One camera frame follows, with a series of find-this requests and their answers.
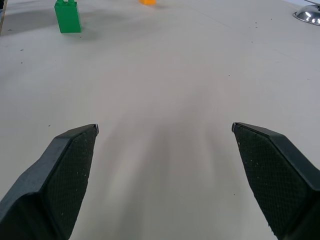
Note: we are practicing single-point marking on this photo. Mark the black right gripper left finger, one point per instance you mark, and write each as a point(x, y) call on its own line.
point(55, 180)

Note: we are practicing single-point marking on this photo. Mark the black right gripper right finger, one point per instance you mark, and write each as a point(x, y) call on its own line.
point(275, 180)

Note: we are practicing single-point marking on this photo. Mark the green toy building block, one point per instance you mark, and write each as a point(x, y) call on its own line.
point(68, 18)

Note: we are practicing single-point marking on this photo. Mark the shiny metal bowl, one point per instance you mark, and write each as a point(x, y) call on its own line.
point(308, 15)

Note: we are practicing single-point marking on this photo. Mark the yellow toy building block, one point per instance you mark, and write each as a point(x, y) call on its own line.
point(147, 1)

